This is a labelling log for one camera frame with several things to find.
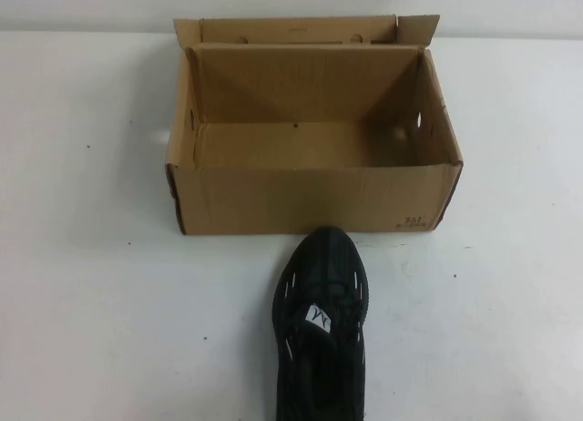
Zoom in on black knit sneaker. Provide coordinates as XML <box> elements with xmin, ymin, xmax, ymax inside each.
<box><xmin>271</xmin><ymin>225</ymin><xmax>369</xmax><ymax>421</ymax></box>

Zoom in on brown cardboard shoe box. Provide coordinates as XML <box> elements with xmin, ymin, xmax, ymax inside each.
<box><xmin>166</xmin><ymin>14</ymin><xmax>465</xmax><ymax>236</ymax></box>

